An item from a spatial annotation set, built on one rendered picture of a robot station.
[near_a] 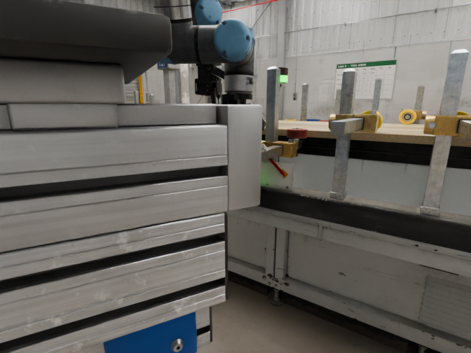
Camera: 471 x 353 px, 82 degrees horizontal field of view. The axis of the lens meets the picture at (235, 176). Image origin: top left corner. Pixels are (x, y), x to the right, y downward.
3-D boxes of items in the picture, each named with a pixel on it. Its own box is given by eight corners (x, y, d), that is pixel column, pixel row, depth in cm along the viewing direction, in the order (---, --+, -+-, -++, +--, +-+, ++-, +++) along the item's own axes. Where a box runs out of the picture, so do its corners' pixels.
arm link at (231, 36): (195, 59, 55) (207, 68, 66) (251, 58, 54) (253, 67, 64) (194, 16, 53) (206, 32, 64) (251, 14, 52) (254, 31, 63)
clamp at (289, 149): (291, 157, 94) (291, 143, 93) (256, 154, 101) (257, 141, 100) (297, 155, 99) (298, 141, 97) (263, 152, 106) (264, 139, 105)
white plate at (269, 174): (291, 191, 96) (293, 164, 94) (231, 181, 110) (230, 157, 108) (292, 191, 97) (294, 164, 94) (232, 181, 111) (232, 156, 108)
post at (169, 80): (174, 171, 128) (168, 68, 117) (167, 169, 131) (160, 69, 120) (181, 169, 132) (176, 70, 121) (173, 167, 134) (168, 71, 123)
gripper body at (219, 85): (202, 97, 104) (201, 63, 101) (223, 97, 102) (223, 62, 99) (194, 96, 97) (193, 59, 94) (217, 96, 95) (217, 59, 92)
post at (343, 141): (339, 222, 90) (355, 67, 78) (329, 220, 92) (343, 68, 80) (342, 218, 93) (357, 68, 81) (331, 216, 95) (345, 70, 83)
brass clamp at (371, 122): (374, 132, 78) (377, 114, 77) (326, 130, 85) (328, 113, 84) (377, 131, 83) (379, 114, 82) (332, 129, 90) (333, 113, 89)
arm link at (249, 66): (221, 23, 63) (226, 33, 71) (221, 73, 66) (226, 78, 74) (254, 22, 62) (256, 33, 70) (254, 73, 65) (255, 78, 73)
